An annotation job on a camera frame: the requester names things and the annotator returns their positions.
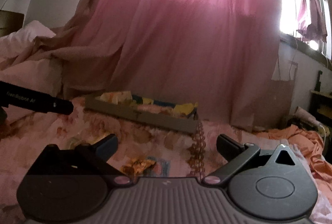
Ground blue pink snack packet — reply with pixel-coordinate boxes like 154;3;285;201
145;156;171;177

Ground cream orange snack packet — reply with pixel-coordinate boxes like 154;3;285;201
96;91;132;105

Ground pale pink pillow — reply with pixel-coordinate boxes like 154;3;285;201
1;20;62;97

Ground orange crumpled cloth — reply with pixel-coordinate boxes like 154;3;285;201
256;125;331;203

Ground dark wooden headboard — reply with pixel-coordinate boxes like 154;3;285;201
0;10;24;37

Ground gold brown snack packet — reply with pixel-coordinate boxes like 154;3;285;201
120;159;156;177

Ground pink floral bedsheet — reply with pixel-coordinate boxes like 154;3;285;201
1;97;331;223

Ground dark side table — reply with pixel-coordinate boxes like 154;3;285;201
309;70;332;133

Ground grey snack tray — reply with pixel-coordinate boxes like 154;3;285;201
85;95;199;133

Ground yellow snack packet in tray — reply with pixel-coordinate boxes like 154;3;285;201
173;102;198;118

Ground pink curtain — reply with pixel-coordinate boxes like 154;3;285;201
0;0;297;132

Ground bright window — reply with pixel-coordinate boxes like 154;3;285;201
280;0;331;60

